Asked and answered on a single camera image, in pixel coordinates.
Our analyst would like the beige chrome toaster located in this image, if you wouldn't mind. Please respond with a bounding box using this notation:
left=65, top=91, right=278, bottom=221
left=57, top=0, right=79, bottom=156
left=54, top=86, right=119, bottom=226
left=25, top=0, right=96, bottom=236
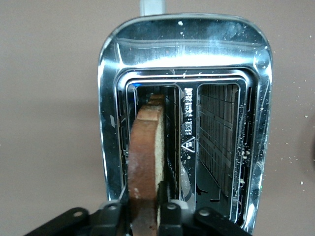
left=97, top=0, right=274, bottom=234

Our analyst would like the toasted bread slice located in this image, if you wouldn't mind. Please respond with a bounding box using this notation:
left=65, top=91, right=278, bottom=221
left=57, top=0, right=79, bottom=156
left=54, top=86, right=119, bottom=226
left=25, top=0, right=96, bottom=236
left=127, top=94, right=165, bottom=236

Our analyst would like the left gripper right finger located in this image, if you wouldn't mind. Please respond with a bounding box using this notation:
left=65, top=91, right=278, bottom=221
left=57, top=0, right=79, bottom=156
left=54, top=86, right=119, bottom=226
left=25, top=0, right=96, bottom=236
left=157, top=180, right=252, bottom=236

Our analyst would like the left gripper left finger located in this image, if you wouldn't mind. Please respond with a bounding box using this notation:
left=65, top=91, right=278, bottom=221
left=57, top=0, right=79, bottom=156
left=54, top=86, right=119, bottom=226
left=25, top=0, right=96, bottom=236
left=24, top=185, right=132, bottom=236

